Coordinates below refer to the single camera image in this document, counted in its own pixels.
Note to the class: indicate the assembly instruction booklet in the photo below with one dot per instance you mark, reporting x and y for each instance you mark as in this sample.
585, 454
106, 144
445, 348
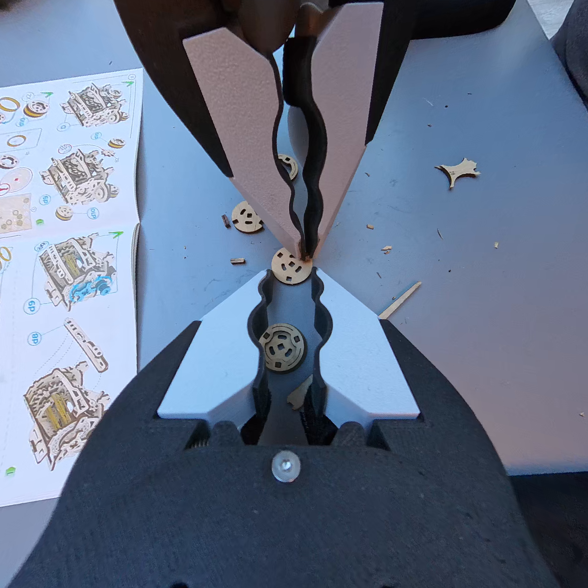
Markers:
92, 206

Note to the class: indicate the notched wooden disc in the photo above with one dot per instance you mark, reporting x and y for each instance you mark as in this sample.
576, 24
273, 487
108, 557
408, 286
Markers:
246, 220

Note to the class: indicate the pale wooden scrap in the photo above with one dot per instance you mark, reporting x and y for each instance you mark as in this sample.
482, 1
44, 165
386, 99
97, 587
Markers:
301, 394

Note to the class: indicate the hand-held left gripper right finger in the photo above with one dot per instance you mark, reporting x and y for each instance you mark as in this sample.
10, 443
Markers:
363, 367

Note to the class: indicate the star-shaped wooden scrap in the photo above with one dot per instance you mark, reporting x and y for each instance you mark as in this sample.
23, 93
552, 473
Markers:
459, 171

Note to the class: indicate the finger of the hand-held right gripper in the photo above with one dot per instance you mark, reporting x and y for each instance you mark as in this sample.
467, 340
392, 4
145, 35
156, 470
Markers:
239, 115
349, 92

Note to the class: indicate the wooden disc with square holes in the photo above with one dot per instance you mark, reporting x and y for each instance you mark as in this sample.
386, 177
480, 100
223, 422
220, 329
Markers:
287, 272

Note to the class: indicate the long wooden strip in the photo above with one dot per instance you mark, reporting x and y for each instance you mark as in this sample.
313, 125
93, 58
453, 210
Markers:
399, 301

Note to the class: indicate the layered wooden wheel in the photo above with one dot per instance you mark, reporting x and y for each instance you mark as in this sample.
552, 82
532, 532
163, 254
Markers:
282, 347

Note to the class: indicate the dark grey cloth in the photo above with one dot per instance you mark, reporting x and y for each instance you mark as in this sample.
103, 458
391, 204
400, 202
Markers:
574, 50

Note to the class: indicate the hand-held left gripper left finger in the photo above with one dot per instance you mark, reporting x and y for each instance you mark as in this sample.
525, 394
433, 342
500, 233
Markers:
216, 367

